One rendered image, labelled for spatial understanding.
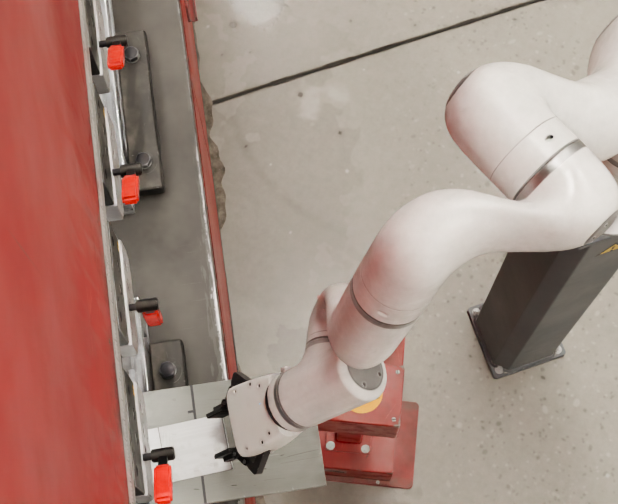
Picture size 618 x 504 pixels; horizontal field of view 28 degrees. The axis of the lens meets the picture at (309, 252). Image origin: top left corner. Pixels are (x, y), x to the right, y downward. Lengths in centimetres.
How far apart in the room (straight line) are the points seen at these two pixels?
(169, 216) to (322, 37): 121
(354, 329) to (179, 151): 81
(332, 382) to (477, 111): 43
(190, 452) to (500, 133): 79
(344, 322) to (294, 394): 22
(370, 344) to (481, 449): 150
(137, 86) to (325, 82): 106
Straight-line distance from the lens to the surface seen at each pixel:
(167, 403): 193
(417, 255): 131
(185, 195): 215
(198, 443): 191
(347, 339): 148
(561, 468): 296
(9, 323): 97
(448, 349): 298
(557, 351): 298
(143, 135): 217
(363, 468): 279
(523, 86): 139
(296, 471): 190
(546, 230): 134
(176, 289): 210
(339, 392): 160
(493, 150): 136
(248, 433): 176
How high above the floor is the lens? 288
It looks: 72 degrees down
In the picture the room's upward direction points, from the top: 2 degrees counter-clockwise
